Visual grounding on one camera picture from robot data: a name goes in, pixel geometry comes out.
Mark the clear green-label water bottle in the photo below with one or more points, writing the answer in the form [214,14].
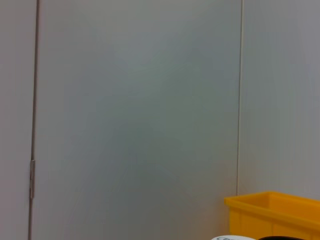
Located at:
[233,237]

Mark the grey metal wall hinge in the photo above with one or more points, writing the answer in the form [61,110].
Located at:
[32,180]

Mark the black mesh pen holder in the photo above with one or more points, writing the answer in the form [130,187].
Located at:
[280,238]

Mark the yellow plastic bin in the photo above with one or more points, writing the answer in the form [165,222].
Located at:
[272,215]

